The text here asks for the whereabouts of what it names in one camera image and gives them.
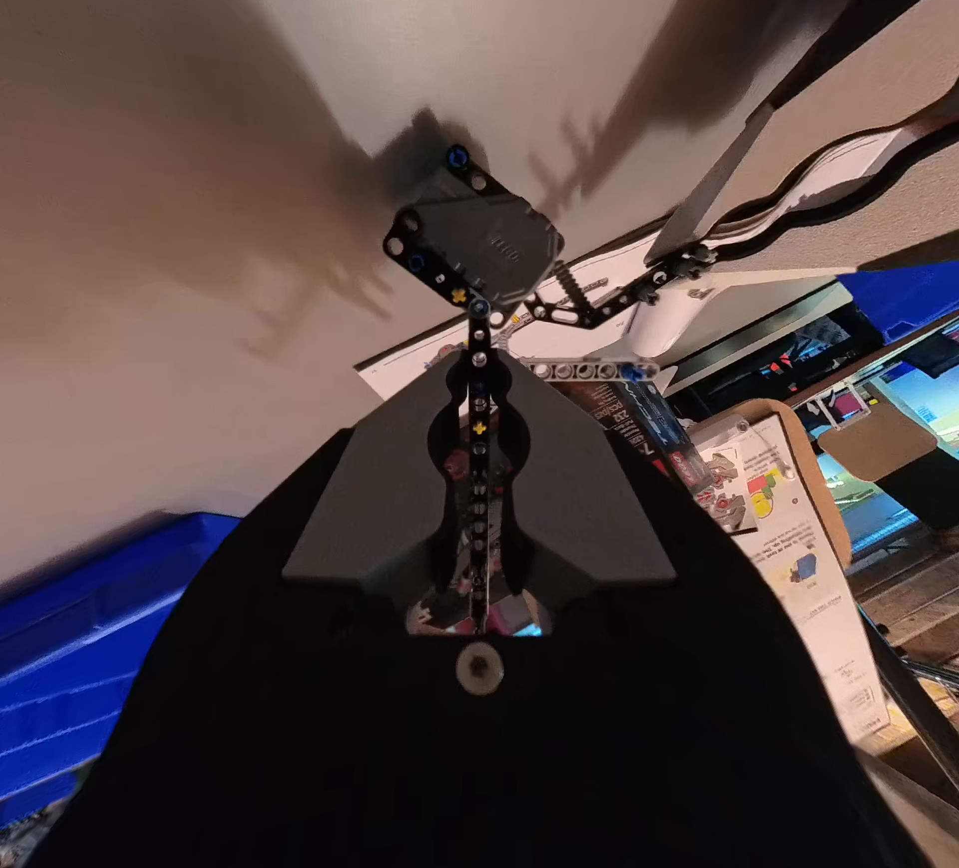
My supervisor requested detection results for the white instruction booklet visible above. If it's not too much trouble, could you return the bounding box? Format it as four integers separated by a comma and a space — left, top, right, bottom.
357, 314, 645, 401

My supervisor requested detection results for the grey and black brick model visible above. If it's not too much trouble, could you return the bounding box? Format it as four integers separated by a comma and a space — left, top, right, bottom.
382, 145, 716, 637

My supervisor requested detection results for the blue plastic bin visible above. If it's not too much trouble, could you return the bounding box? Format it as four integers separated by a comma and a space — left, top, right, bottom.
0, 512, 242, 826

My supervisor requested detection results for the grey desk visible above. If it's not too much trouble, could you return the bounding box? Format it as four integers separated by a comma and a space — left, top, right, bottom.
0, 0, 959, 584

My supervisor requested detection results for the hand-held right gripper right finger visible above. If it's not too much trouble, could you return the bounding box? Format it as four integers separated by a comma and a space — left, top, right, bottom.
502, 351, 679, 603

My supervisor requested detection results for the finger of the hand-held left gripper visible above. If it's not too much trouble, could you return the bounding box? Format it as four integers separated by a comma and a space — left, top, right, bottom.
710, 132, 959, 275
644, 0, 959, 264

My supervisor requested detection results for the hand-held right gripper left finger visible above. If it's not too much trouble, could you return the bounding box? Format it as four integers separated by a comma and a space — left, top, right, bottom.
283, 350, 460, 590

